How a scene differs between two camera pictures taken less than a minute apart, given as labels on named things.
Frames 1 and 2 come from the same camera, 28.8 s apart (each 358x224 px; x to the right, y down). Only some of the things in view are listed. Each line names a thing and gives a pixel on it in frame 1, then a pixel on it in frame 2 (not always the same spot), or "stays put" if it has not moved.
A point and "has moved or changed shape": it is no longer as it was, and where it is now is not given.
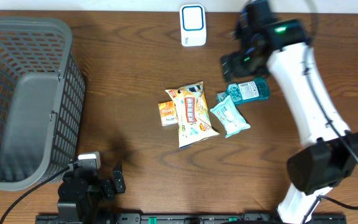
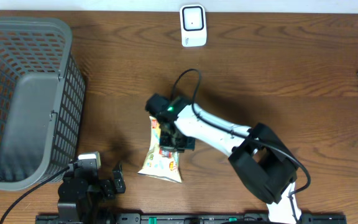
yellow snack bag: [195, 124] has moved or changed shape
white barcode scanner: [192, 25] stays put
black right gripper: [234, 73] to [163, 145]
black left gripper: [119, 178] stays put
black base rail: [189, 218] stays put
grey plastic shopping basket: [32, 102] stays put
